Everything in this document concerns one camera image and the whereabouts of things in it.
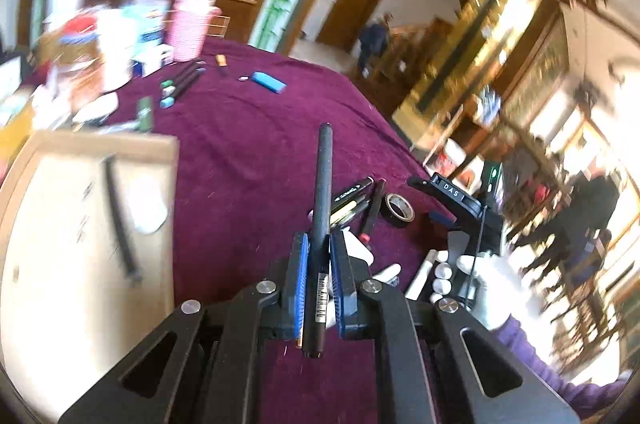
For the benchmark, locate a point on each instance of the person's right forearm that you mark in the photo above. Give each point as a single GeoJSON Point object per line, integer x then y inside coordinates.
{"type": "Point", "coordinates": [540, 369]}

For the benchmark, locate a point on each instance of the short orange and black pen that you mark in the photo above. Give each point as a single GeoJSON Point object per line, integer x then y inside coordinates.
{"type": "Point", "coordinates": [221, 63]}

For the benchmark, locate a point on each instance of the cardboard box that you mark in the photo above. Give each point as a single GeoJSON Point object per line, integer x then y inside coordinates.
{"type": "Point", "coordinates": [60, 229]}

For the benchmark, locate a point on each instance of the person's right hand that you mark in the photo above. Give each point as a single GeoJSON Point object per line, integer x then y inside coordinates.
{"type": "Point", "coordinates": [500, 289]}

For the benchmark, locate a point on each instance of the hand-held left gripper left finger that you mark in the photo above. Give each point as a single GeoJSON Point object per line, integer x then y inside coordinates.
{"type": "Point", "coordinates": [300, 279]}

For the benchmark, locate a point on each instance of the pink knit sleeve bottle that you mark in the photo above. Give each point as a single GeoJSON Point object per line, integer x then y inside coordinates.
{"type": "Point", "coordinates": [190, 29]}

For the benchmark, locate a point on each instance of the black pen with print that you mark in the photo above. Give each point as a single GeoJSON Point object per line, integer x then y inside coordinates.
{"type": "Point", "coordinates": [352, 190]}

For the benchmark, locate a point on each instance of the blue lighter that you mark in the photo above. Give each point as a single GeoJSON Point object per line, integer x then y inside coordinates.
{"type": "Point", "coordinates": [269, 82]}

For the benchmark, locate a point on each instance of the wooden door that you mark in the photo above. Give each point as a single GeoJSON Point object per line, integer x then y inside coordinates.
{"type": "Point", "coordinates": [352, 7]}

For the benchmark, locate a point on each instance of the black marker with green cap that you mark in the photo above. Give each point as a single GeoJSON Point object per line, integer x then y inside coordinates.
{"type": "Point", "coordinates": [182, 74]}

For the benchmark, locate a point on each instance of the white paper scrap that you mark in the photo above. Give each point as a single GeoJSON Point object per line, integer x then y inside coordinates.
{"type": "Point", "coordinates": [150, 214]}

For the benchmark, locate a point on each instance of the white tube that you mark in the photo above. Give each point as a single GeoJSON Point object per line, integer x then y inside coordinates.
{"type": "Point", "coordinates": [425, 271]}

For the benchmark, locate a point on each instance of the black pen with red tip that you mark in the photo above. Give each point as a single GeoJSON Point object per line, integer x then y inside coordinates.
{"type": "Point", "coordinates": [374, 211]}

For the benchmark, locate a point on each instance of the clear jar with red lid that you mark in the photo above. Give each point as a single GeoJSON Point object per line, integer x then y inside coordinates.
{"type": "Point", "coordinates": [79, 34]}

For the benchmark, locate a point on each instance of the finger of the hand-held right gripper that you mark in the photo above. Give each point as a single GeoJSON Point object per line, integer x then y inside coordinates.
{"type": "Point", "coordinates": [442, 219]}
{"type": "Point", "coordinates": [450, 191]}

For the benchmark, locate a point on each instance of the matte black pen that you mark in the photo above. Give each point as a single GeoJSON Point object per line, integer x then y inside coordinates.
{"type": "Point", "coordinates": [324, 184]}

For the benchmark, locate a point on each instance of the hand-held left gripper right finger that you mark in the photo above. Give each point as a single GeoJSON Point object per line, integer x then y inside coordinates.
{"type": "Point", "coordinates": [337, 284]}

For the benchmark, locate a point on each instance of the purple velvet tablecloth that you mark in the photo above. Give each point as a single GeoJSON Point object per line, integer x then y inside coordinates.
{"type": "Point", "coordinates": [250, 164]}

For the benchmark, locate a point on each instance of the yellow and black pen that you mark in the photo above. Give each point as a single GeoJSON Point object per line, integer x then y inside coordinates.
{"type": "Point", "coordinates": [350, 210]}

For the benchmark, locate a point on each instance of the golden cabinet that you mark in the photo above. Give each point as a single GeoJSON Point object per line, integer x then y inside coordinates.
{"type": "Point", "coordinates": [480, 49]}

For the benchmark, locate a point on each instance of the black tape roll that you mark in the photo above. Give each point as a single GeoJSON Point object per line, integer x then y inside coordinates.
{"type": "Point", "coordinates": [398, 210]}

